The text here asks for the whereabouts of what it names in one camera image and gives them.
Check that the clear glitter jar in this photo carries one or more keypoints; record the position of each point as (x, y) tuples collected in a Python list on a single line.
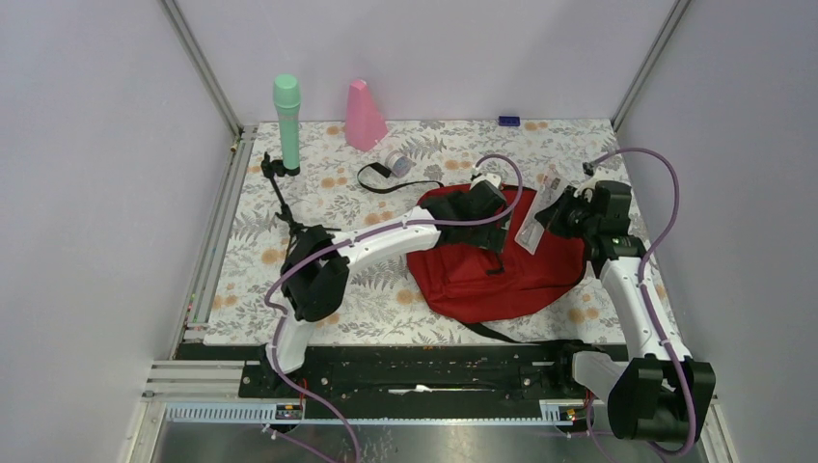
[(397, 164)]

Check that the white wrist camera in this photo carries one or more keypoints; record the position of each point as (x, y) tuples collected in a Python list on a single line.
[(591, 182), (488, 178)]

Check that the clear packaged stationery card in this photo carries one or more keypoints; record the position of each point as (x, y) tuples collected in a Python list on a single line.
[(550, 187)]

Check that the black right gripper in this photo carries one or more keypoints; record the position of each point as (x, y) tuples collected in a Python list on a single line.
[(552, 217)]

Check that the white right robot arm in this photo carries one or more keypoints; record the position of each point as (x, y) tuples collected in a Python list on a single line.
[(662, 395)]

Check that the small blue block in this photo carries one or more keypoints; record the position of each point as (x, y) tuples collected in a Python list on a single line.
[(509, 121)]

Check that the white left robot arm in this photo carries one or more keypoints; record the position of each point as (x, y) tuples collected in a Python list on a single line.
[(315, 275)]

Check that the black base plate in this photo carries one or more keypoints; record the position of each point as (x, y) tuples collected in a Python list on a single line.
[(432, 382)]

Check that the pink cone block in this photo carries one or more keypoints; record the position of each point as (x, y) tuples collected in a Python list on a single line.
[(365, 126)]

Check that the green toy microphone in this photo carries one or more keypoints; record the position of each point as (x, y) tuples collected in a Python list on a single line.
[(287, 102)]

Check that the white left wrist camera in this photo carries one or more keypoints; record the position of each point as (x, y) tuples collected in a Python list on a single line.
[(488, 178)]

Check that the floral table mat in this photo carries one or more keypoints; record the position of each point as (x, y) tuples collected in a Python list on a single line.
[(340, 187)]

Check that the red backpack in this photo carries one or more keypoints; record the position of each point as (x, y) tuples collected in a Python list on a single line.
[(483, 275)]

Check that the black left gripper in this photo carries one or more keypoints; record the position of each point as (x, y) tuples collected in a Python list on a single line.
[(488, 238)]

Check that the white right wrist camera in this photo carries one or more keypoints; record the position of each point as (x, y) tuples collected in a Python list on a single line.
[(591, 182)]

